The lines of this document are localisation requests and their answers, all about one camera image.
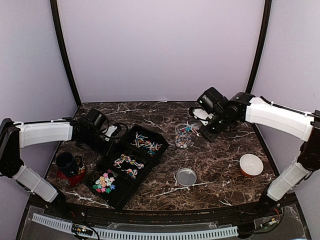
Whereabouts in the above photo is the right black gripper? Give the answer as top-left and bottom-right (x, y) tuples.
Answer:
(199, 109), (235, 143)

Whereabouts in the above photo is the clear plastic jar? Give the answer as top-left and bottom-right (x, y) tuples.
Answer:
(175, 121), (194, 149)

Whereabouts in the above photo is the black bin with small candies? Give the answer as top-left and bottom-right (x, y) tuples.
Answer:
(103, 147), (154, 187)

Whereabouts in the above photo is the black bin with flower candies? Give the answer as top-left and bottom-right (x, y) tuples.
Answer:
(82, 163), (137, 210)

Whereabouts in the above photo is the black bin with lollipops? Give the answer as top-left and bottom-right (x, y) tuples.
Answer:
(122, 124), (169, 164)

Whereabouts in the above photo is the silver jar lid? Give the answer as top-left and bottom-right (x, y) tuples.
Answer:
(175, 168), (197, 187)

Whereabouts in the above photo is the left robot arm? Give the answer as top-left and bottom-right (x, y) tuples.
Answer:
(0, 117), (119, 218)

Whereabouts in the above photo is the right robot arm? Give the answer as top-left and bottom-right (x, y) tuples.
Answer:
(195, 87), (320, 217)

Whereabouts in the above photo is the pile of flower candies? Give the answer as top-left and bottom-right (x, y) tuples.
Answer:
(92, 169), (116, 194)

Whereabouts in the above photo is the pile of small candies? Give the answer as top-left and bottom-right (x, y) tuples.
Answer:
(113, 154), (144, 180)

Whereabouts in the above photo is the dark blue mug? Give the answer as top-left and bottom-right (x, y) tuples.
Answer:
(55, 152), (83, 177)

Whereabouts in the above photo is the orange and white bowl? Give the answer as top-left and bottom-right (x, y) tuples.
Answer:
(239, 153), (264, 177)

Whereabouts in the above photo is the red floral saucer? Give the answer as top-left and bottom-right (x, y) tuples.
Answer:
(56, 163), (87, 188)

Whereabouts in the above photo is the pile of lollipops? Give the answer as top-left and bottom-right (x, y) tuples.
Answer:
(131, 132), (163, 157)

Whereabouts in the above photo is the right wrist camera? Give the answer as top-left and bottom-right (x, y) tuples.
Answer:
(189, 87), (228, 126)

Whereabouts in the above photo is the black front rail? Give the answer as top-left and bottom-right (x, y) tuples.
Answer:
(29, 197), (296, 227)

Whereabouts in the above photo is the white slotted cable duct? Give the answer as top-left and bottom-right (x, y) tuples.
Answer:
(31, 213), (239, 240)

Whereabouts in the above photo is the left black frame post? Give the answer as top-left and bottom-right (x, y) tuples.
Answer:
(49, 0), (82, 108)

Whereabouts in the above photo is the black frame post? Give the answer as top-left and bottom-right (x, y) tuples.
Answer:
(245, 0), (273, 94)
(49, 0), (82, 108)

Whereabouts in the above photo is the right black frame post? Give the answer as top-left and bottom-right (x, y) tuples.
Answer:
(245, 0), (273, 94)

